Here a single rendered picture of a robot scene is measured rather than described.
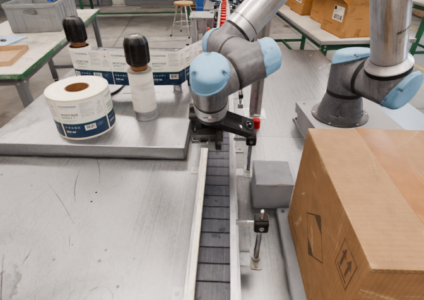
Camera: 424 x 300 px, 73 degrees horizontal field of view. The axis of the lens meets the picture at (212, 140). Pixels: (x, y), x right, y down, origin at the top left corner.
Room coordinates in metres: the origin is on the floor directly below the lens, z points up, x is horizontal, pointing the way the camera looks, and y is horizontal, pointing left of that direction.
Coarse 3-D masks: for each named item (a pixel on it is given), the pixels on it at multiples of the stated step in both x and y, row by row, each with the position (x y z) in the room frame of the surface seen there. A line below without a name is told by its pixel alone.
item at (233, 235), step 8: (232, 136) 0.68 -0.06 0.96; (232, 144) 0.64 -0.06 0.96; (232, 152) 0.61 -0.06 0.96; (232, 160) 0.57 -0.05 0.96; (232, 168) 0.54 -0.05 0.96; (232, 176) 0.51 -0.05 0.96; (232, 184) 0.48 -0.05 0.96; (232, 192) 0.46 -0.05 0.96; (232, 200) 0.43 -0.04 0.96; (232, 208) 0.41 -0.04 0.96; (232, 216) 0.39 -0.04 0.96; (232, 224) 0.37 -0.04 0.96; (232, 232) 0.35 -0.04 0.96; (232, 240) 0.33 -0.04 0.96; (232, 248) 0.31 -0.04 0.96; (232, 256) 0.30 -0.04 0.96; (232, 264) 0.28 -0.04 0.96; (232, 272) 0.27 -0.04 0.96; (232, 280) 0.25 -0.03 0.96; (232, 288) 0.24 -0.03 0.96; (232, 296) 0.23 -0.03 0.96
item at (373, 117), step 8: (296, 104) 0.99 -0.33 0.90; (304, 104) 0.97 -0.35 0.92; (312, 104) 0.96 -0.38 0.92; (368, 104) 0.94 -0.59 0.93; (304, 112) 0.90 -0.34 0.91; (312, 112) 0.90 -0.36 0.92; (368, 112) 0.88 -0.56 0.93; (376, 112) 0.88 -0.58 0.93; (384, 112) 0.88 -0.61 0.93; (296, 120) 0.97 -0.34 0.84; (304, 120) 0.89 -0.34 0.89; (312, 120) 0.85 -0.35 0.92; (320, 120) 0.84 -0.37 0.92; (368, 120) 0.83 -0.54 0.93; (376, 120) 0.83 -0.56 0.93; (384, 120) 0.83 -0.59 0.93; (392, 120) 0.83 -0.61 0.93; (304, 128) 0.88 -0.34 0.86; (320, 128) 0.79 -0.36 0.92; (328, 128) 0.79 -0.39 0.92; (336, 128) 0.79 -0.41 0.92; (344, 128) 0.79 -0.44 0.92; (352, 128) 0.79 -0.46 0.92; (384, 128) 0.78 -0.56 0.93; (392, 128) 0.78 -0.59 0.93; (400, 128) 0.78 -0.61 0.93; (304, 136) 0.86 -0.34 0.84
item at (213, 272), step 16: (224, 144) 0.76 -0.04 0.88; (208, 160) 0.67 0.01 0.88; (224, 160) 0.67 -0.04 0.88; (208, 176) 0.60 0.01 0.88; (224, 176) 0.60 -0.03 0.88; (208, 192) 0.54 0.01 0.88; (224, 192) 0.54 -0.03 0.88; (208, 208) 0.48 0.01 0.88; (224, 208) 0.48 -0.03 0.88; (208, 224) 0.43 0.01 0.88; (224, 224) 0.43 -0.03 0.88; (208, 240) 0.39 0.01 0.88; (224, 240) 0.39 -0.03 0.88; (208, 256) 0.35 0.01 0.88; (224, 256) 0.35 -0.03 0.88; (208, 272) 0.32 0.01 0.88; (224, 272) 0.32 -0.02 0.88; (208, 288) 0.28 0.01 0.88; (224, 288) 0.28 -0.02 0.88
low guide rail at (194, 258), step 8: (200, 184) 0.53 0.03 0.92; (200, 192) 0.50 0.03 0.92; (200, 200) 0.48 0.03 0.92; (200, 208) 0.45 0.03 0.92; (200, 216) 0.43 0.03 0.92; (200, 224) 0.41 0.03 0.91; (200, 232) 0.40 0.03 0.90; (192, 248) 0.35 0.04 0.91; (192, 256) 0.33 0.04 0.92; (192, 264) 0.31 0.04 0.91; (192, 272) 0.30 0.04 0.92; (192, 280) 0.28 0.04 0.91; (192, 288) 0.27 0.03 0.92; (192, 296) 0.25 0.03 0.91
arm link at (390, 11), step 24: (384, 0) 0.69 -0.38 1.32; (408, 0) 0.69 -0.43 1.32; (384, 24) 0.70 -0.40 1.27; (408, 24) 0.70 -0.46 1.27; (384, 48) 0.71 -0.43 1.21; (360, 72) 0.79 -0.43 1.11; (384, 72) 0.71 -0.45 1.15; (408, 72) 0.70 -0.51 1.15; (384, 96) 0.70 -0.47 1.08; (408, 96) 0.71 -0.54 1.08
